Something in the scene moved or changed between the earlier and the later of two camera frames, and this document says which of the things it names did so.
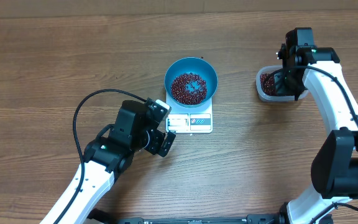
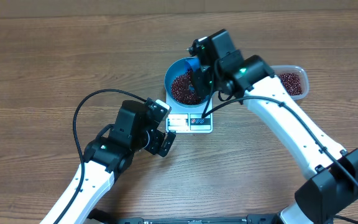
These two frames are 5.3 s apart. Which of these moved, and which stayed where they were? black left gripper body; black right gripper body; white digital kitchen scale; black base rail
Moved: black right gripper body
Stayed: black base rail; white digital kitchen scale; black left gripper body
